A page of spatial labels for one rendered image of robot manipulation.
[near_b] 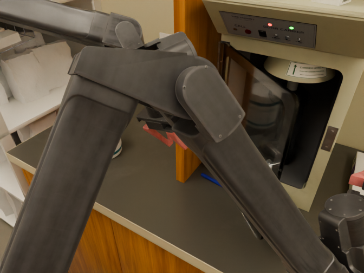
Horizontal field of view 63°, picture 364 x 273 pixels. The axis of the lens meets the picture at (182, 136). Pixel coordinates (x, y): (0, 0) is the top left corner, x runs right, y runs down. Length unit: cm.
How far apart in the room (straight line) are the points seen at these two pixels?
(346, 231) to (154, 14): 117
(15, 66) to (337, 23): 130
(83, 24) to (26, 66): 98
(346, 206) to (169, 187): 58
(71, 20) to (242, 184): 42
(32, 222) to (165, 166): 78
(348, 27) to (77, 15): 47
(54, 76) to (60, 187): 142
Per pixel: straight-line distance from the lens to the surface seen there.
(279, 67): 77
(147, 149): 111
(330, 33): 62
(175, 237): 84
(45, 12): 62
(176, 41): 57
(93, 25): 58
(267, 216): 38
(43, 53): 163
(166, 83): 26
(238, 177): 33
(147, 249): 101
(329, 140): 80
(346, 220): 50
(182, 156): 90
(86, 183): 27
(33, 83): 157
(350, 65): 72
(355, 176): 62
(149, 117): 59
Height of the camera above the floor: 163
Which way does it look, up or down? 36 degrees down
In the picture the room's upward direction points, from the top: straight up
